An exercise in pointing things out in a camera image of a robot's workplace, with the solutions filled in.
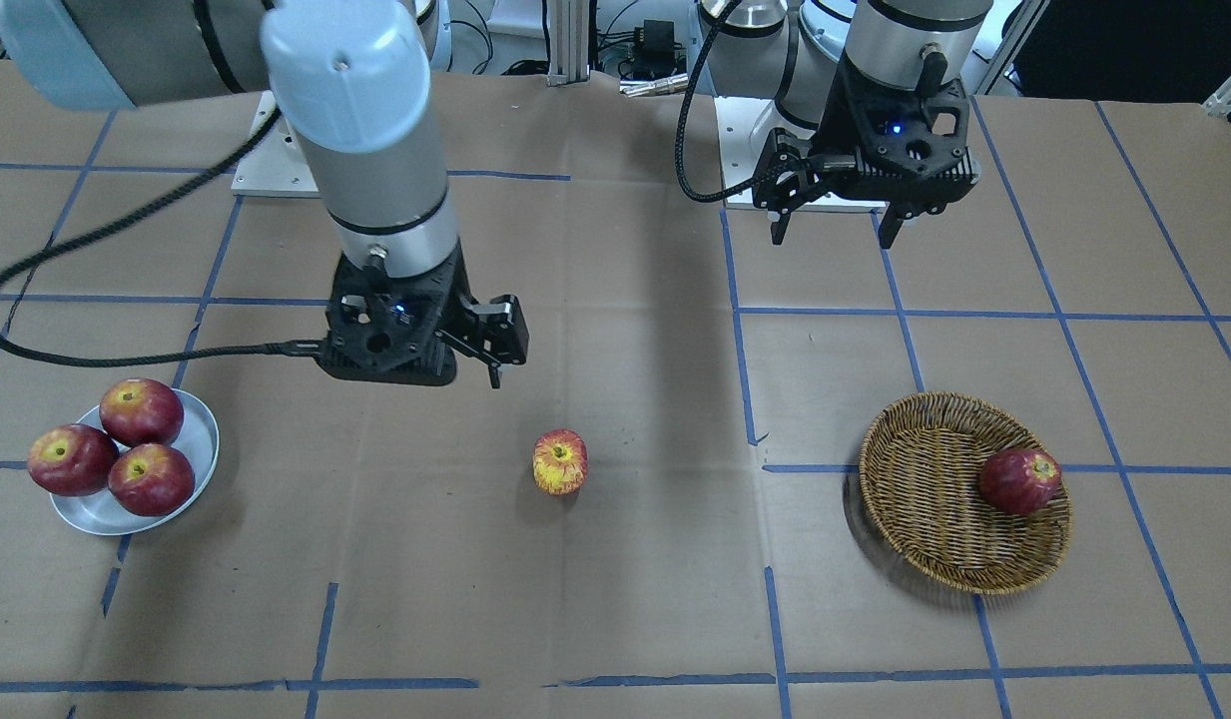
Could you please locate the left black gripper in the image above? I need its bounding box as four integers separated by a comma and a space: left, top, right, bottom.
753, 55, 980, 250

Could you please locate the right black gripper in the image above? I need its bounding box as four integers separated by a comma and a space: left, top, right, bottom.
315, 249, 529, 388

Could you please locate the yellow red apple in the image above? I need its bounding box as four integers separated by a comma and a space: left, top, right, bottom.
532, 428, 588, 496

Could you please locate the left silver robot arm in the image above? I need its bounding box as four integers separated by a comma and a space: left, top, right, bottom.
675, 1, 992, 250

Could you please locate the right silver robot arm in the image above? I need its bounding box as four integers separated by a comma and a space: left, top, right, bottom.
0, 1, 529, 387

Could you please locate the brown wicker basket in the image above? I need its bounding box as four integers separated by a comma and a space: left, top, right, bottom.
858, 392, 1073, 595

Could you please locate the dark red apple in basket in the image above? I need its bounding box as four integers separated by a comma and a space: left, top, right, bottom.
977, 447, 1062, 515

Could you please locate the red apple on plate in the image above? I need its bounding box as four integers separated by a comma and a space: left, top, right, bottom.
107, 444, 196, 517
98, 377, 185, 447
27, 424, 119, 497

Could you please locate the light blue plate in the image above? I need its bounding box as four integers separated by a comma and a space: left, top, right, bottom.
52, 388, 220, 536

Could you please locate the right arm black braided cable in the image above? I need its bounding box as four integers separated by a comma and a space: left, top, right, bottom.
0, 105, 326, 367

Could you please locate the aluminium frame post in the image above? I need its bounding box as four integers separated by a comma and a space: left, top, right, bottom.
540, 1, 596, 87

